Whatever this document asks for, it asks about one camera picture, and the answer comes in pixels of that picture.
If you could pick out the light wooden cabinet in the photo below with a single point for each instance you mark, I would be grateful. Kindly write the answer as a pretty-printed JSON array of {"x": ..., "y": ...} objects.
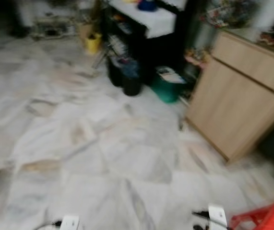
[{"x": 237, "y": 105}]

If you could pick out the red plastic stool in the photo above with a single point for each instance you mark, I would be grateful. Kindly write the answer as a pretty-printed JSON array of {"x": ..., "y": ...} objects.
[{"x": 266, "y": 218}]

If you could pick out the green bag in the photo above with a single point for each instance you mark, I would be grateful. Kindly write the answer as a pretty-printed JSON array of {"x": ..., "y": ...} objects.
[{"x": 168, "y": 88}]

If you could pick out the black bin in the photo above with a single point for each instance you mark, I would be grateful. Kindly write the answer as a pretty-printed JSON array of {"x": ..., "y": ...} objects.
[
  {"x": 114, "y": 74},
  {"x": 132, "y": 84}
]

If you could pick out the black shelf with white cloth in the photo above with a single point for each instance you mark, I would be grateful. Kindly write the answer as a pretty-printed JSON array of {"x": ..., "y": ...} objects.
[{"x": 156, "y": 21}]

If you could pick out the blue bowl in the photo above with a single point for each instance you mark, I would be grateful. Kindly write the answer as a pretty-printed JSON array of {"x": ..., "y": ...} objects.
[{"x": 147, "y": 5}]

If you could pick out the yellow container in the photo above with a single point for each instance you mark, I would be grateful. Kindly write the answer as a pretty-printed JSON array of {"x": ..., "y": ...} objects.
[{"x": 93, "y": 44}]

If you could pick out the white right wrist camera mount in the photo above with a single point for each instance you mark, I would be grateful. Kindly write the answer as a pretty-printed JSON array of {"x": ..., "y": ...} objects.
[{"x": 218, "y": 218}]

